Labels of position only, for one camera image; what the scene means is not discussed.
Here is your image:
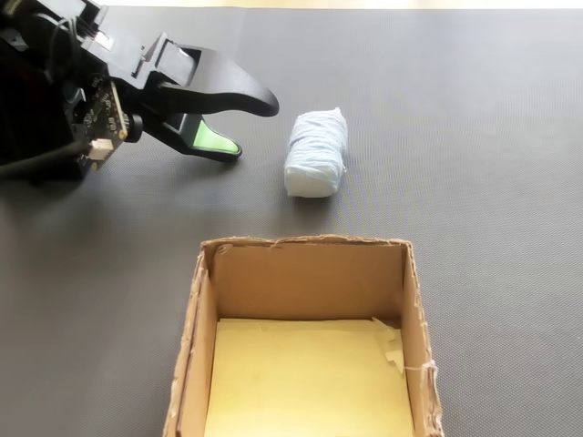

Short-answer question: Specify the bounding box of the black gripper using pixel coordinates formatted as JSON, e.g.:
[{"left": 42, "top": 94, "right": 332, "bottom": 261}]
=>
[{"left": 67, "top": 0, "right": 281, "bottom": 164}]

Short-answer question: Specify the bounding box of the block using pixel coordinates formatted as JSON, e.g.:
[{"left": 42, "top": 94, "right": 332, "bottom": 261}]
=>
[{"left": 282, "top": 106, "right": 350, "bottom": 199}]

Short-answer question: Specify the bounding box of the open brown cardboard box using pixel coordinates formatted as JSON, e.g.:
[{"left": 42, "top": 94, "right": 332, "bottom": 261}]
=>
[{"left": 162, "top": 233, "right": 445, "bottom": 437}]

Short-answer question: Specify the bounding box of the yellow paper sheet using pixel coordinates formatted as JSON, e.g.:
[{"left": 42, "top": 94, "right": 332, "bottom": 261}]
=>
[{"left": 202, "top": 317, "right": 416, "bottom": 437}]

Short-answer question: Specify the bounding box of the torn pale paper scrap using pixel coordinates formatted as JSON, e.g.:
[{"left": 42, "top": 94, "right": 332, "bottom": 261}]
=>
[{"left": 370, "top": 316, "right": 406, "bottom": 375}]

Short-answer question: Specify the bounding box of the camera circuit board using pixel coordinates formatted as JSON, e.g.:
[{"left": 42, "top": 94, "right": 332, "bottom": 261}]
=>
[{"left": 67, "top": 76, "right": 143, "bottom": 175}]

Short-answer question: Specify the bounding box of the black camera cable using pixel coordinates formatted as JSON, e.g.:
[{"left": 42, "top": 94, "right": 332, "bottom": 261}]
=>
[{"left": 0, "top": 137, "right": 95, "bottom": 178}]

